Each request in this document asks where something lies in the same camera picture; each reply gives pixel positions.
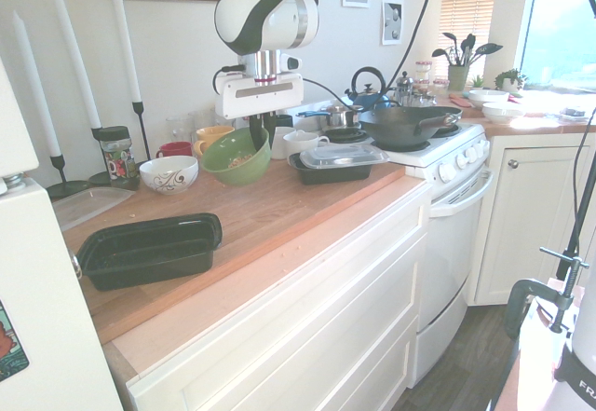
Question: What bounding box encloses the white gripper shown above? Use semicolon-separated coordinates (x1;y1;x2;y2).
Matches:
214;73;305;156

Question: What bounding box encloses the beige cereal heap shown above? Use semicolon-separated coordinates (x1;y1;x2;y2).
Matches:
226;151;256;171

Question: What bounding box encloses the green ceramic bowl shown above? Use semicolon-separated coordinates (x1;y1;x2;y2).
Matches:
199;126;273;187

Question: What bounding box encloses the white ceramic cup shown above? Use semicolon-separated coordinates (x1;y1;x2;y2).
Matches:
281;130;331;158
269;126;297;161

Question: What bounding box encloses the yellow mug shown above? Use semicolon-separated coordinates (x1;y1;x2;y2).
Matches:
193;125;237;158

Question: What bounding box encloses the clear drinking glass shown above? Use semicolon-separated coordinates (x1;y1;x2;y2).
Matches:
187;109;214;131
165;115;195;146

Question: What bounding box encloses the black plastic food container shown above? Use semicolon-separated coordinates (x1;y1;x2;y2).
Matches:
288;150;379;185
75;212;224;292

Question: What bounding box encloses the clear plastic container lid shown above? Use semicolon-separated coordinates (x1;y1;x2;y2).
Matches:
51;185;137;233
298;143;391;171

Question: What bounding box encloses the wooden butcher block board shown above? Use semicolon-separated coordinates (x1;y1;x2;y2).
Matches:
62;147;407;345

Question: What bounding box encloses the red mug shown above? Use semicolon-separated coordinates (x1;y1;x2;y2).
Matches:
155;141;195;160

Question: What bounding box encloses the white bowl swirl print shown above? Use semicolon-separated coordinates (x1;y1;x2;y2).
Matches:
138;155;200;196

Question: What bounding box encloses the blue kettle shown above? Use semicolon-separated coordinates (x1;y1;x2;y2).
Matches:
344;66;393;110

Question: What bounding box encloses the black candle holder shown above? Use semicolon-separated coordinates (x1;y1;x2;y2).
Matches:
131;100;153;163
46;153;90;199

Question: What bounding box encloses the glass french press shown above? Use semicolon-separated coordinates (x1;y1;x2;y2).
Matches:
395;71;416;107

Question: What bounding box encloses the glass jar black lid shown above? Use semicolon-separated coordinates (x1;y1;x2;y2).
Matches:
98;125;142;182

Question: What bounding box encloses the tallest white taper candle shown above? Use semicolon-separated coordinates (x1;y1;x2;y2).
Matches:
107;0;142;103

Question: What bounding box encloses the glass jar with dark lid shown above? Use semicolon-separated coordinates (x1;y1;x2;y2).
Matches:
87;126;142;187

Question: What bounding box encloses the medium white taper candle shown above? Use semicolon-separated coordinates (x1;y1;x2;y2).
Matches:
52;0;102;130

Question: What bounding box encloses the dark leafy plant in pot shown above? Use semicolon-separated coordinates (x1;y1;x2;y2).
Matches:
431;32;505;93

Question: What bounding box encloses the white drawer cabinet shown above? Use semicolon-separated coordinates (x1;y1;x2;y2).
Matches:
125;181;432;411

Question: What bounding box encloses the white kitchen stove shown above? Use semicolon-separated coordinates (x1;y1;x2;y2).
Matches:
285;97;495;385

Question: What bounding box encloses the white serving bowl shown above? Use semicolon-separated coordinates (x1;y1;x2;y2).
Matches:
481;101;527;125
466;88;510;110

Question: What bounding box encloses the shortest white taper candle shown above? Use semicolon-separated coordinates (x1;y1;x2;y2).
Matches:
11;9;62;158

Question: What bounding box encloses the wooden window blind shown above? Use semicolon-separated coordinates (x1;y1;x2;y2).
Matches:
439;0;501;45

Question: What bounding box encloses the small succulent white pot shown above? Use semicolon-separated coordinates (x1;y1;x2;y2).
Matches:
494;68;528;94

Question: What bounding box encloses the white refrigerator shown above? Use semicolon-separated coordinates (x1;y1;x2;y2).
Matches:
0;55;125;411

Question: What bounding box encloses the white door cabinet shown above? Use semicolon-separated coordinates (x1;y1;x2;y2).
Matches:
471;132;596;308

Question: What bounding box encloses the black C-clamp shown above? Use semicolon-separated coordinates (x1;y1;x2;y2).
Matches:
504;244;590;343

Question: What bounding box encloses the colourful fridge magnet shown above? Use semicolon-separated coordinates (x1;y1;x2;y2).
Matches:
0;297;31;383

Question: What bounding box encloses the pale robot mounting table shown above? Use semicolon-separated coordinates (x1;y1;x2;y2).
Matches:
488;278;589;411

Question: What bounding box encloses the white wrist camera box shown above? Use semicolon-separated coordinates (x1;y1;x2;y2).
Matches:
278;52;303;74

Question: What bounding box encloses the steel saucepan blue handle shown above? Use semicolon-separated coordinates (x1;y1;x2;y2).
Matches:
295;104;366;130

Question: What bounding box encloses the black wok wooden handle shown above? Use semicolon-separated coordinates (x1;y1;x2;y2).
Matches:
358;104;464;149

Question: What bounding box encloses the thin black cable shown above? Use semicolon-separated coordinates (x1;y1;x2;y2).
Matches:
555;0;596;282

